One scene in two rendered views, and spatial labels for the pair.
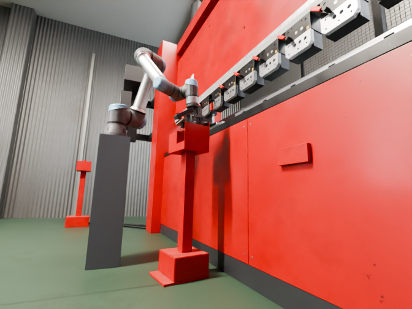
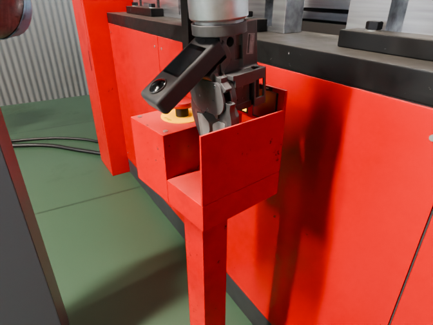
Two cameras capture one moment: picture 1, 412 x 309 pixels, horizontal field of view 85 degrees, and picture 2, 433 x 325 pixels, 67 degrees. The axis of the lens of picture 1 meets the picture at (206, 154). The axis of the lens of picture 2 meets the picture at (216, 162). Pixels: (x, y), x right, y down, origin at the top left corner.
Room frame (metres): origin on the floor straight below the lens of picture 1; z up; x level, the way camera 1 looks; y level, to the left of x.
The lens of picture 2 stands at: (0.80, 0.14, 0.97)
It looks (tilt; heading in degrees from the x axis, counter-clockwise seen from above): 28 degrees down; 354
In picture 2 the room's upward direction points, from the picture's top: straight up
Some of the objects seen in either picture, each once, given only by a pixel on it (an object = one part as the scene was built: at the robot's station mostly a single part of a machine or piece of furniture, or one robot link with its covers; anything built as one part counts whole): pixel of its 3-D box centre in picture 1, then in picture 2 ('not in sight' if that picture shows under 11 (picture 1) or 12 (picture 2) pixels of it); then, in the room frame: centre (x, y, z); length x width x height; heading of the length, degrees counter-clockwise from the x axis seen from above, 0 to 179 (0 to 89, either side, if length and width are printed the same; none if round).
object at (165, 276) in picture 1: (178, 263); not in sight; (1.28, 0.13, 0.06); 0.25 x 0.20 x 0.12; 123
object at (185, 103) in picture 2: not in sight; (182, 109); (1.33, 0.14, 0.79); 0.04 x 0.04 x 0.04
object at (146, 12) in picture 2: not in sight; (143, 10); (2.37, 0.29, 0.89); 0.30 x 0.05 x 0.03; 26
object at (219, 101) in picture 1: (220, 99); not in sight; (1.70, -0.11, 1.18); 0.15 x 0.09 x 0.17; 26
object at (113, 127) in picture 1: (116, 130); not in sight; (1.44, 0.60, 0.82); 0.15 x 0.15 x 0.10
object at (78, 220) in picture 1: (81, 192); not in sight; (2.91, 1.57, 0.41); 0.25 x 0.20 x 0.83; 116
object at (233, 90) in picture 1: (234, 89); not in sight; (1.52, -0.19, 1.18); 0.15 x 0.09 x 0.17; 26
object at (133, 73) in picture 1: (132, 106); not in sight; (2.77, 0.97, 1.52); 0.51 x 0.25 x 0.85; 21
